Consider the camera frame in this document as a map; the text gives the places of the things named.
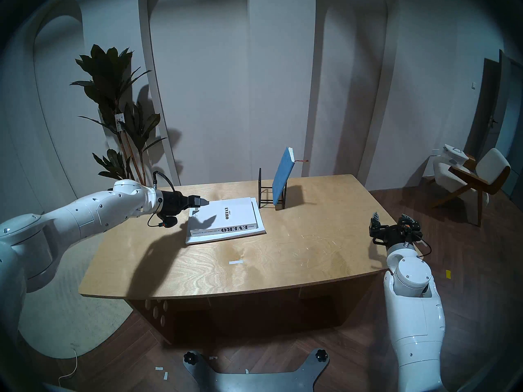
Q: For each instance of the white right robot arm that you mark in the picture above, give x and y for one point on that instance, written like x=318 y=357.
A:
x=416 y=321

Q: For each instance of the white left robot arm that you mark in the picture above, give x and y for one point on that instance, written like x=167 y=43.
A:
x=81 y=215

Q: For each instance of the white wooden-frame armchair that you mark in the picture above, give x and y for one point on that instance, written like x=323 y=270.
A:
x=492 y=162

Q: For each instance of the grey door panel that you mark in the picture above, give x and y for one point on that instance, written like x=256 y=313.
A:
x=510 y=134

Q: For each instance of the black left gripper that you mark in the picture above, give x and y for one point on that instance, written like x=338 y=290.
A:
x=173 y=203

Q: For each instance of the blue book with ribbon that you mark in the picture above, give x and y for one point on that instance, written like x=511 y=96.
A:
x=282 y=179

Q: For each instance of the white box on armchair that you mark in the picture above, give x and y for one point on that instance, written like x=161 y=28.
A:
x=455 y=155

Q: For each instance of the black base knob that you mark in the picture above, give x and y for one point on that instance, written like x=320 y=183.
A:
x=190 y=358
x=321 y=355

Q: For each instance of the thick white EVERO book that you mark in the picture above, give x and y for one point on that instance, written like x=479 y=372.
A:
x=220 y=213

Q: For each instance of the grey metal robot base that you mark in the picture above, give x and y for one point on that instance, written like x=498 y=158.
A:
x=245 y=383

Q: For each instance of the tall dark green plant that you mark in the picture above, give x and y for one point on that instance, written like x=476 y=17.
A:
x=108 y=68

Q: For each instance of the white plant label tag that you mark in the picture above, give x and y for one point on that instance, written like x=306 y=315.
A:
x=120 y=121

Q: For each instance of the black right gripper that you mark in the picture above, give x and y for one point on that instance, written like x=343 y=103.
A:
x=394 y=234

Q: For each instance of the large thin white book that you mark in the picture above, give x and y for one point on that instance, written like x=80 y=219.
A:
x=204 y=240

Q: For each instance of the dark brown open door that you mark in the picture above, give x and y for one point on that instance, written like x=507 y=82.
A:
x=484 y=109

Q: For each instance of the round cream rug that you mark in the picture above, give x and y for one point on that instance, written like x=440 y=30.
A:
x=81 y=305

